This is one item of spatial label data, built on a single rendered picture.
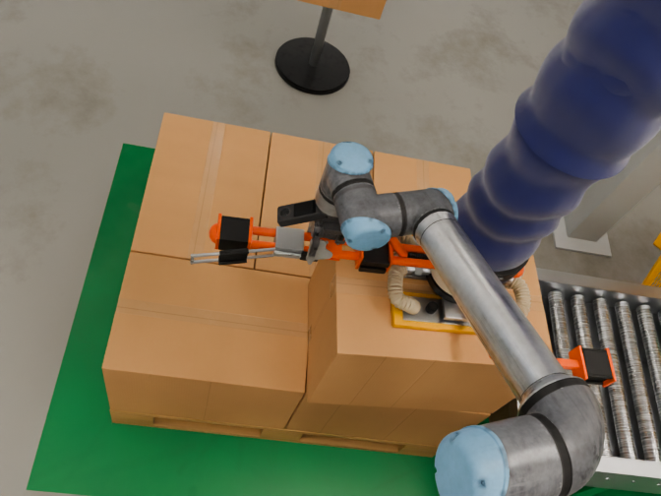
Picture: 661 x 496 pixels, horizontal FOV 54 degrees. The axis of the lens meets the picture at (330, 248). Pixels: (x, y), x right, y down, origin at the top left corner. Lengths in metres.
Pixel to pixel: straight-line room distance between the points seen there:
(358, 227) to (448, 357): 0.60
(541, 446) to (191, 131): 1.85
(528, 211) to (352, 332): 0.57
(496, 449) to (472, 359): 0.87
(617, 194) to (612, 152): 1.96
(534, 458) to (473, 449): 0.08
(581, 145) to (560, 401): 0.47
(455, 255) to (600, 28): 0.44
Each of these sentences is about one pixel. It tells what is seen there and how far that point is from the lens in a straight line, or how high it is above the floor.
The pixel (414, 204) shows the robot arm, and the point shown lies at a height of 1.43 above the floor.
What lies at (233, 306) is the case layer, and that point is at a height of 0.54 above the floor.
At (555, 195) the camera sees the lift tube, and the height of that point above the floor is 1.52.
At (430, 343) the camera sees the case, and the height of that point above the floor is 0.94.
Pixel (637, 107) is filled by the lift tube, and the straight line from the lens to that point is 1.18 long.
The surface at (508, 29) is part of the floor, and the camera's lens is 4.36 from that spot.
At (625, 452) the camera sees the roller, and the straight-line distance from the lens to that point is 2.41.
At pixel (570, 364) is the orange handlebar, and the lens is 1.72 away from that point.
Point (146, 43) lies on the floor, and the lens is 3.57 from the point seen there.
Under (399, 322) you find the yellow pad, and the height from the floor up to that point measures 0.96.
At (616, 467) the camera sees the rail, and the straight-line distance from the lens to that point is 2.30.
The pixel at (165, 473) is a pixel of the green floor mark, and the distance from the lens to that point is 2.48.
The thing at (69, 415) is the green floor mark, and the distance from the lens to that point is 2.56.
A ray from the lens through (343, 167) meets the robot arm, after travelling 1.30.
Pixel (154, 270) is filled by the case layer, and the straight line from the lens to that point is 2.15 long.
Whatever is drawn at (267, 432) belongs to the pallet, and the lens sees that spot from 2.45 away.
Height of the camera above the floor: 2.43
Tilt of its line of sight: 57 degrees down
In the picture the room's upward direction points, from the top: 23 degrees clockwise
